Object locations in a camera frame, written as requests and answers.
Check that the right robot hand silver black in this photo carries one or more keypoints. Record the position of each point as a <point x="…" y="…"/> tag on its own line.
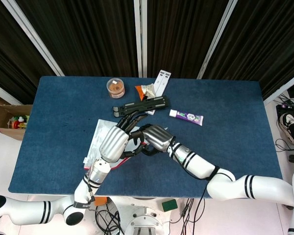
<point x="158" y="138"/>

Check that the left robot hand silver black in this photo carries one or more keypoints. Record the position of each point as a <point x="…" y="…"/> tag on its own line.
<point x="114" y="143"/>

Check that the silver zip pouch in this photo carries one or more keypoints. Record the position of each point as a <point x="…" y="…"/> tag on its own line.
<point x="99" y="137"/>

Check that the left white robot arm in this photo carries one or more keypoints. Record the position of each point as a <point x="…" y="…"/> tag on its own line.
<point x="27" y="211"/>

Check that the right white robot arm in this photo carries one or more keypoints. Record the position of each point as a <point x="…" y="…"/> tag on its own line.
<point x="235" y="186"/>

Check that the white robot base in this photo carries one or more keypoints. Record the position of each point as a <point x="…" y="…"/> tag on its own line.
<point x="142" y="215"/>

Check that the black folding laptop stand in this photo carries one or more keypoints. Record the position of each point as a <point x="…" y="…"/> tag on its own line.
<point x="142" y="105"/>

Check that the purple toothpaste tube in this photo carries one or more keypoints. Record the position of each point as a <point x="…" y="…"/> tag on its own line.
<point x="188" y="117"/>

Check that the crumpled orange snack wrapper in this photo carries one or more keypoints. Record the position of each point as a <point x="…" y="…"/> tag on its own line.
<point x="147" y="90"/>

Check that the clear jar orange contents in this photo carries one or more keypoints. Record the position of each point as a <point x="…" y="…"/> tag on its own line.
<point x="115" y="88"/>

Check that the blue table mat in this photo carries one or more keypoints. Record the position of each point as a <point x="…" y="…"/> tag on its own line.
<point x="56" y="137"/>

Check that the orange block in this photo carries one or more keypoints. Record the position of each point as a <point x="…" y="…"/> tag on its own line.
<point x="100" y="200"/>

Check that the green block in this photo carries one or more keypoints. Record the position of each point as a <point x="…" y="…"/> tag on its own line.
<point x="169" y="205"/>

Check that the red white bottle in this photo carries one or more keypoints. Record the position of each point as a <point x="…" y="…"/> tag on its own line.
<point x="17" y="122"/>

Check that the black curtain panel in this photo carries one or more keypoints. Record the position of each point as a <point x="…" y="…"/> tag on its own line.
<point x="181" y="34"/>
<point x="9" y="61"/>
<point x="267" y="44"/>
<point x="88" y="36"/>

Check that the cardboard box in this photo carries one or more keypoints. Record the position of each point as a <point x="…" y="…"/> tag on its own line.
<point x="2" y="117"/>

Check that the white black sneaker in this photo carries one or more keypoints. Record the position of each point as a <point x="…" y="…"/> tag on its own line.
<point x="287" y="124"/>

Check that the black power strip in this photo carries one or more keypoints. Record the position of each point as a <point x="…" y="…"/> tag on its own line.
<point x="289" y="109"/>

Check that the white frame post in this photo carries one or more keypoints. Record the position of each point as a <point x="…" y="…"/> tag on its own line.
<point x="31" y="36"/>
<point x="220" y="39"/>
<point x="1" y="91"/>
<point x="284" y="90"/>
<point x="140" y="36"/>

